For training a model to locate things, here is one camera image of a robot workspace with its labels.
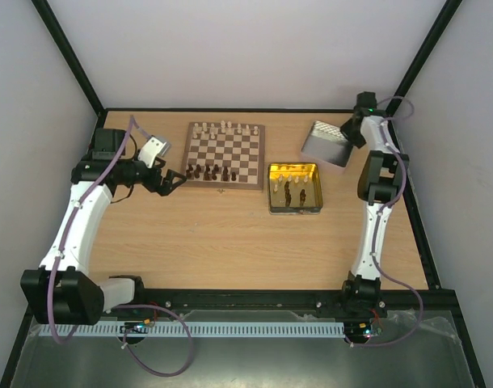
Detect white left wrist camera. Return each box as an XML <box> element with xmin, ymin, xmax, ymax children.
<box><xmin>137</xmin><ymin>136</ymin><xmax>171</xmax><ymax>168</ymax></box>

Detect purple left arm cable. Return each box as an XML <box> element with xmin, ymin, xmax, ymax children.
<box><xmin>46</xmin><ymin>115</ymin><xmax>194</xmax><ymax>377</ymax></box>

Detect gold tin box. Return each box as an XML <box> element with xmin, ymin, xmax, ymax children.
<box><xmin>267</xmin><ymin>162</ymin><xmax>323</xmax><ymax>215</ymax></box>

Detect white slotted cable duct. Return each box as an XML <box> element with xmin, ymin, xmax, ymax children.
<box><xmin>37</xmin><ymin>320</ymin><xmax>346</xmax><ymax>338</ymax></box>

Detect black frame post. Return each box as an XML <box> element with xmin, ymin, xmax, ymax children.
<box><xmin>31</xmin><ymin>0</ymin><xmax>105</xmax><ymax>117</ymax></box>
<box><xmin>394</xmin><ymin>0</ymin><xmax>462</xmax><ymax>97</ymax></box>

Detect black frame post left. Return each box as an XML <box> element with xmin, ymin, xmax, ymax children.
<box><xmin>31</xmin><ymin>0</ymin><xmax>105</xmax><ymax>117</ymax></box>

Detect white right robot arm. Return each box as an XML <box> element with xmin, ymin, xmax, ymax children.
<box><xmin>340</xmin><ymin>91</ymin><xmax>409</xmax><ymax>317</ymax></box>

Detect black frame post right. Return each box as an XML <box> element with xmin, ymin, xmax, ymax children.
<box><xmin>394</xmin><ymin>0</ymin><xmax>462</xmax><ymax>97</ymax></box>

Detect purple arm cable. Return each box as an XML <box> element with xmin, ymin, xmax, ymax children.
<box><xmin>46</xmin><ymin>115</ymin><xmax>194</xmax><ymax>377</ymax></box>
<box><xmin>344</xmin><ymin>95</ymin><xmax>424</xmax><ymax>349</ymax></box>

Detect silver tin lid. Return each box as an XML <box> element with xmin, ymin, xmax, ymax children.
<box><xmin>301</xmin><ymin>120</ymin><xmax>353</xmax><ymax>171</ymax></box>

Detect wooden chess board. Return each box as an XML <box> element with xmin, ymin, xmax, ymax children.
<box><xmin>181</xmin><ymin>120</ymin><xmax>266</xmax><ymax>190</ymax></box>

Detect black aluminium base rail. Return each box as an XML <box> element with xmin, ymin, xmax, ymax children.
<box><xmin>27</xmin><ymin>287</ymin><xmax>457</xmax><ymax>320</ymax></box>

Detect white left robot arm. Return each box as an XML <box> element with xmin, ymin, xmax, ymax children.
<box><xmin>20</xmin><ymin>129</ymin><xmax>186</xmax><ymax>325</ymax></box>

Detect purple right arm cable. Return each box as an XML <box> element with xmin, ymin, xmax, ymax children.
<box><xmin>344</xmin><ymin>95</ymin><xmax>424</xmax><ymax>349</ymax></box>

